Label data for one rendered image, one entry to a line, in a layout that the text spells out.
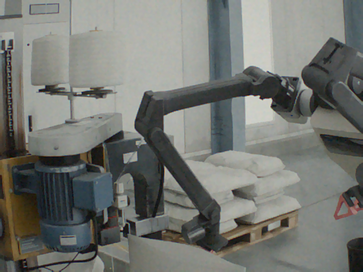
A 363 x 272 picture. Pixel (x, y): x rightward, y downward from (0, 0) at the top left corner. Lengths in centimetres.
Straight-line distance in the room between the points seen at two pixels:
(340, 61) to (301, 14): 817
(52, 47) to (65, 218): 55
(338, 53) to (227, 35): 658
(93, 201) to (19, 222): 31
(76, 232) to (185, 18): 614
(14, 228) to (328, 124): 100
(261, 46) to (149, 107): 695
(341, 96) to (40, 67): 101
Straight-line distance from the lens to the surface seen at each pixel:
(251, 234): 524
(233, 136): 786
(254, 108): 865
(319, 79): 135
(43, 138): 171
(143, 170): 214
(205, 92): 190
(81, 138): 172
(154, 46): 743
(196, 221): 212
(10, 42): 189
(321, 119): 201
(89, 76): 178
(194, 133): 791
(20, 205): 190
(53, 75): 201
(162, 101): 181
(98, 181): 171
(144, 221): 218
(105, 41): 178
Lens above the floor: 166
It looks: 9 degrees down
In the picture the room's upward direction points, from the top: 1 degrees counter-clockwise
